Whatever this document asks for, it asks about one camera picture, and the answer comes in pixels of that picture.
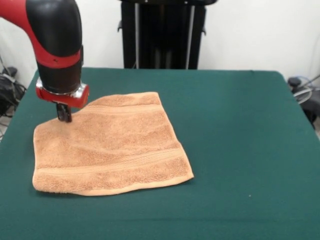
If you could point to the black robot pedestal frame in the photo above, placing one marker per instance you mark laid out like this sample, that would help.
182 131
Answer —
162 37

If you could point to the black equipment block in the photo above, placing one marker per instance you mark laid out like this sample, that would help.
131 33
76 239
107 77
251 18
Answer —
311 105

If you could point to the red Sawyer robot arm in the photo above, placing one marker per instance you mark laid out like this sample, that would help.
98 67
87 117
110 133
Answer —
55 37

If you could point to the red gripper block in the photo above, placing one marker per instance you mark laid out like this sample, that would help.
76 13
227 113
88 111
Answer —
72 100

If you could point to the orange terry towel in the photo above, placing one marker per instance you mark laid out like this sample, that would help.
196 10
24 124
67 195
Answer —
112 150

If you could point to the dark green table cloth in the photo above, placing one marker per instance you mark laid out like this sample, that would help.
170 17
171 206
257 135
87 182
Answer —
225 150

